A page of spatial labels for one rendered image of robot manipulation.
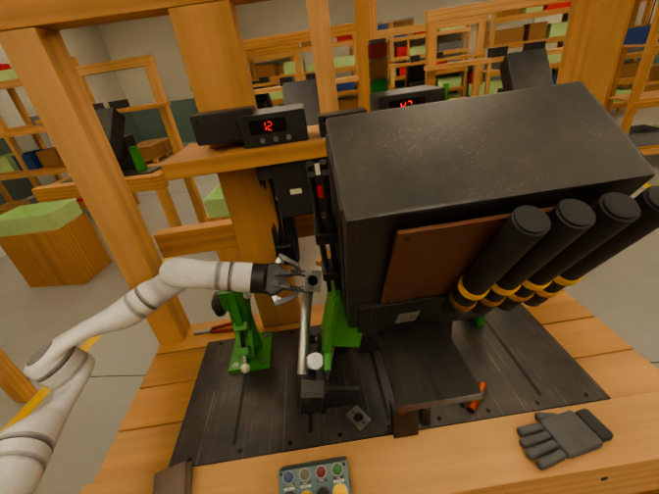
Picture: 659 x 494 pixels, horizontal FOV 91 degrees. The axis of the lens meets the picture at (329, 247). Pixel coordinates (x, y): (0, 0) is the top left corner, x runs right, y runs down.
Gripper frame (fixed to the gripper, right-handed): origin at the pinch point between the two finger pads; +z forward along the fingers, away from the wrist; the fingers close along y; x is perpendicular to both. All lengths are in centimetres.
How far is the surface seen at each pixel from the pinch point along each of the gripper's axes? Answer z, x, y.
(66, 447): -117, 148, -81
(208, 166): -26.5, -7.3, 25.1
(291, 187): -6.2, -3.8, 23.6
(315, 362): 2.8, -0.2, -19.3
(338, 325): 6.9, -6.8, -10.7
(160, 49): -393, 752, 760
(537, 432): 54, -9, -32
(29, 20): -66, -15, 51
